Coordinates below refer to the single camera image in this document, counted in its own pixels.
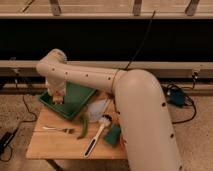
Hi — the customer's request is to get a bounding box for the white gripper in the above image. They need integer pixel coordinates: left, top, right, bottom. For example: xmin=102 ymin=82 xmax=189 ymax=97
xmin=46 ymin=80 xmax=66 ymax=99

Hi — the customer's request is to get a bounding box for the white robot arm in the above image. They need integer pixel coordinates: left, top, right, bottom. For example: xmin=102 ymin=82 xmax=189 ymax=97
xmin=36 ymin=49 xmax=184 ymax=171

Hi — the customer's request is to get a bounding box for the green plastic tray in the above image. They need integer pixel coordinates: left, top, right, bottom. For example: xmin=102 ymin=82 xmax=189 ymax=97
xmin=39 ymin=83 xmax=96 ymax=120

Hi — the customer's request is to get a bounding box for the silver fork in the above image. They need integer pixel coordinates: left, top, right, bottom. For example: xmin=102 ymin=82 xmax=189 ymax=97
xmin=43 ymin=126 xmax=75 ymax=134

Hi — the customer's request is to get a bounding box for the white dish brush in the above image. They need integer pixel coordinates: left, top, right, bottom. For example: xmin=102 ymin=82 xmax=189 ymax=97
xmin=84 ymin=114 xmax=112 ymax=158

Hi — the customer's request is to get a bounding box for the wooden table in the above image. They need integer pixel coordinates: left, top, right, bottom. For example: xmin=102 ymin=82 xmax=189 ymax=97
xmin=26 ymin=75 xmax=128 ymax=171

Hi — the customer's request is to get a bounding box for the black power adapter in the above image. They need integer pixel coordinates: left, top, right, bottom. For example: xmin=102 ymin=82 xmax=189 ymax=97
xmin=0 ymin=132 xmax=13 ymax=151

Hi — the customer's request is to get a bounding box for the green sponge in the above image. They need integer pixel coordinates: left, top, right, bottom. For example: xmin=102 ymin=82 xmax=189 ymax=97
xmin=104 ymin=125 xmax=121 ymax=146

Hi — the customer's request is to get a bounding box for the teal power box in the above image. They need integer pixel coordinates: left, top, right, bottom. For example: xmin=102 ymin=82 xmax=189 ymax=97
xmin=170 ymin=91 xmax=185 ymax=107

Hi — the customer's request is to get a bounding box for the black cable left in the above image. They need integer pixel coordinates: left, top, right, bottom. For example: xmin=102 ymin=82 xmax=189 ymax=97
xmin=0 ymin=71 xmax=39 ymax=163

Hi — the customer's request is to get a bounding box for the black hanging cable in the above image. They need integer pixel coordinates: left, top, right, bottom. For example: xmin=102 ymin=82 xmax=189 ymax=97
xmin=123 ymin=10 xmax=157 ymax=71

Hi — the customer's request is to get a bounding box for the black cable right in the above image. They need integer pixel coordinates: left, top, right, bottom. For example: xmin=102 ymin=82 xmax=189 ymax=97
xmin=161 ymin=71 xmax=198 ymax=126

